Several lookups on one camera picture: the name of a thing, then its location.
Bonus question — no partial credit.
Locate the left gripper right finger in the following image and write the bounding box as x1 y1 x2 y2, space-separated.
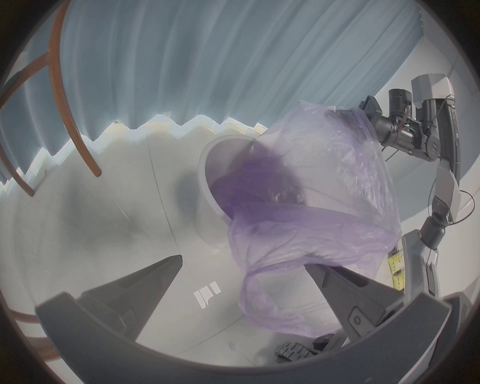
305 263 405 340

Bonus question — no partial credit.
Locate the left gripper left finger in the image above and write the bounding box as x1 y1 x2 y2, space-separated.
77 254 184 340

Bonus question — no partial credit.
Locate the purple plastic bag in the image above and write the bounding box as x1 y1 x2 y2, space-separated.
210 100 403 335

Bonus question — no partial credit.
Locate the white trash bin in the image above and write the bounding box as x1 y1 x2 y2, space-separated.
194 134 312 251

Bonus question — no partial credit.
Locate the pale blue curtain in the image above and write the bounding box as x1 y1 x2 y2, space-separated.
0 0 426 196

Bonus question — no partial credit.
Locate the wooden chair with white cushions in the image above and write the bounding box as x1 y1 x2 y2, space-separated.
0 0 103 362

